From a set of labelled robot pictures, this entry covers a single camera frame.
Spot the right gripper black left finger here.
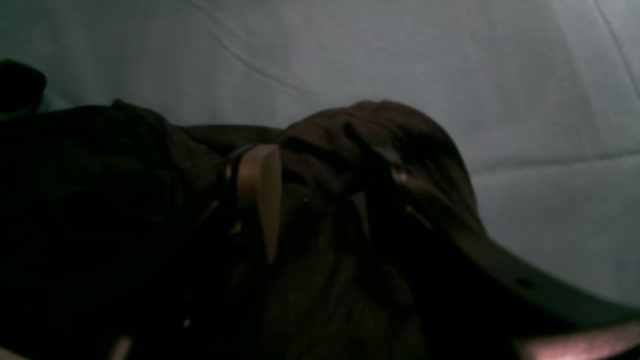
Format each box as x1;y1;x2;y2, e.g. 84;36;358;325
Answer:
224;144;283;265

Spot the dark grey T-shirt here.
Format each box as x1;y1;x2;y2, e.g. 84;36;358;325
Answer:
0;99;488;360

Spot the teal table cloth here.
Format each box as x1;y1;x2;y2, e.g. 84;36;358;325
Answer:
0;0;640;306

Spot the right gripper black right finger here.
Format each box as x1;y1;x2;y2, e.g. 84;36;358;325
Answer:
345;125;434;246

